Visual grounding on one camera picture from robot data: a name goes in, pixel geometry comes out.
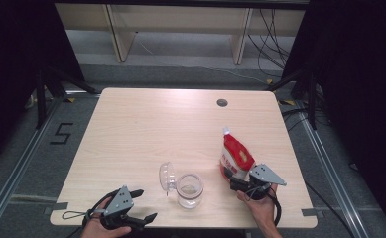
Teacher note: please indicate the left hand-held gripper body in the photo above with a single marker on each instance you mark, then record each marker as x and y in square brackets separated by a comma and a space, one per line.
[121, 201]

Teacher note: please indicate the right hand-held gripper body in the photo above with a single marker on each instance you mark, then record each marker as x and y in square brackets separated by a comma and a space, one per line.
[266, 175]

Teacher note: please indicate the red and white spouted pouch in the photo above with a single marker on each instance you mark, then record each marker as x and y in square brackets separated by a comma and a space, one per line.
[236, 153]

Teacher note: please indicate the clear glass jar with lid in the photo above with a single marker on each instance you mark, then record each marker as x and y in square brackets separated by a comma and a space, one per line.
[189, 191]

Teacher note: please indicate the person's right hand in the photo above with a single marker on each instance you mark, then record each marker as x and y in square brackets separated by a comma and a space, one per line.
[263, 210]

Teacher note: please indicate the person's left hand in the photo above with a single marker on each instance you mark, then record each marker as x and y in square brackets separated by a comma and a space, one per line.
[93, 229]

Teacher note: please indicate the grey tape strip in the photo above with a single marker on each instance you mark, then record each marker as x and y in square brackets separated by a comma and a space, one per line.
[309, 212]
[60, 206]

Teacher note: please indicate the grey round table grommet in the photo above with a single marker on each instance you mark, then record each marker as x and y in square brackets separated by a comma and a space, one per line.
[222, 102]

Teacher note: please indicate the black metal stand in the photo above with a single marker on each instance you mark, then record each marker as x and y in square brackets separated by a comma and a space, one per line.
[312, 102]
[41, 99]

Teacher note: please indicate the yellow and black floor marker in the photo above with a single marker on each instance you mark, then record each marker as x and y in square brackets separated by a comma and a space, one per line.
[269, 81]

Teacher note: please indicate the dark curtain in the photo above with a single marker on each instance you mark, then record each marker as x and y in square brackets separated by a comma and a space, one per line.
[362, 82]
[15, 49]

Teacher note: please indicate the beige wooden shelf unit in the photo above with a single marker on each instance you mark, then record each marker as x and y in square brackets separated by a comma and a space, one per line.
[124, 36]

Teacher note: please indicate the silver metal floor rail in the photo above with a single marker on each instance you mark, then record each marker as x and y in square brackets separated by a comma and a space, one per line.
[329, 172]
[22, 162]

